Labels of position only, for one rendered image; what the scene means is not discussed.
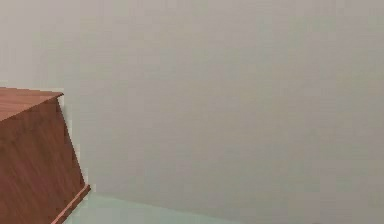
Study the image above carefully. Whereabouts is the brown wooden cupboard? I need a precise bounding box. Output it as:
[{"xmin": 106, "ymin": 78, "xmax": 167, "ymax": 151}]
[{"xmin": 0, "ymin": 86, "xmax": 92, "ymax": 224}]

